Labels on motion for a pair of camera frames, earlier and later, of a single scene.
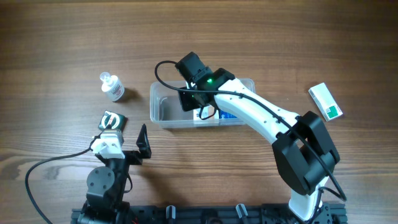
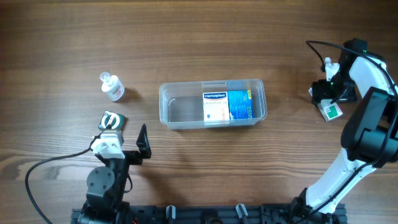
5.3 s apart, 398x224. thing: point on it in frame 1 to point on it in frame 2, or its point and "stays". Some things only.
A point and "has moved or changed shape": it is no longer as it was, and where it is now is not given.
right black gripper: (186, 103) to (319, 92)
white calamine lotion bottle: (111, 86) stays
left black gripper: (130, 156) stays
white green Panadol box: (325, 102) stays
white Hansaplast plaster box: (206, 112) has moved or changed shape
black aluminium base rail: (223, 214) stays
